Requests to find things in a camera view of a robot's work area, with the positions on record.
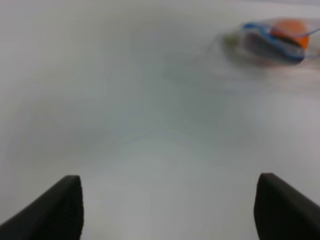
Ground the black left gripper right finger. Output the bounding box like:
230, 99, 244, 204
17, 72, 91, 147
253, 173, 320, 240

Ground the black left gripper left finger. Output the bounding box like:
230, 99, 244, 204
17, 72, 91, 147
0, 175, 84, 240

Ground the clear zip bag blue zipper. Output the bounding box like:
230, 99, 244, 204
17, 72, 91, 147
222, 17, 320, 66

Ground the purple eggplant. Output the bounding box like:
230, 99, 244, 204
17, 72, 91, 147
243, 32, 305, 65

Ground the orange fruit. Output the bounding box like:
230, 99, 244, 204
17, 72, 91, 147
270, 19, 310, 50

